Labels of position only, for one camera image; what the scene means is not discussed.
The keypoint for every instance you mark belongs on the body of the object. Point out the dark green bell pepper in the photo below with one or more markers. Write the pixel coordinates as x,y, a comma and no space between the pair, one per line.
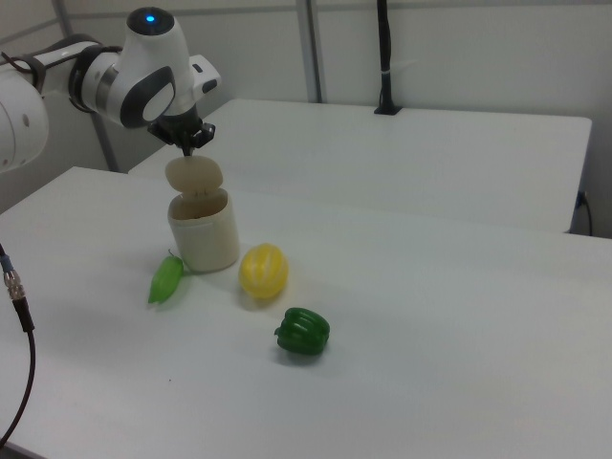
303,331

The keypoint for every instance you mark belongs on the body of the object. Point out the cream hinged bin lid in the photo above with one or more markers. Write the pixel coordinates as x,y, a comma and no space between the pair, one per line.
193,174

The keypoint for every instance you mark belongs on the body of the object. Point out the white background table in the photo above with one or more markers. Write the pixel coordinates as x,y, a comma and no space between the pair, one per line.
382,158

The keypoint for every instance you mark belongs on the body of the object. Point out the grey partition post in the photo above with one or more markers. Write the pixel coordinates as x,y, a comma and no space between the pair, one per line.
311,48

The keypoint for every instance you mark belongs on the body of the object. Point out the cream cylindrical cup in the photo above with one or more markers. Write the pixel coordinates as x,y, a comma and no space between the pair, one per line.
210,239

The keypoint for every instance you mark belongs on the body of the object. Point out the black pole with clamp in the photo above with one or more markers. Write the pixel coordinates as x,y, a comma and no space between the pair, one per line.
385,57

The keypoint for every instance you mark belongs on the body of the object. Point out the yellow striped melon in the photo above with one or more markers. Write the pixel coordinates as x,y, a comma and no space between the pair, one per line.
264,271

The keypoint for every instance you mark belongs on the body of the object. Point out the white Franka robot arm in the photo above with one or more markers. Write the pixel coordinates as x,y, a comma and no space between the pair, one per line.
143,72

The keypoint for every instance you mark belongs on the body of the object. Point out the light green chili pepper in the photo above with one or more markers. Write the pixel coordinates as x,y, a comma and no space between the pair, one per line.
165,282

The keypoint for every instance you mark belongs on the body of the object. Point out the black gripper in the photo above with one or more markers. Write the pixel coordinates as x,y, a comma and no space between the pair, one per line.
179,123

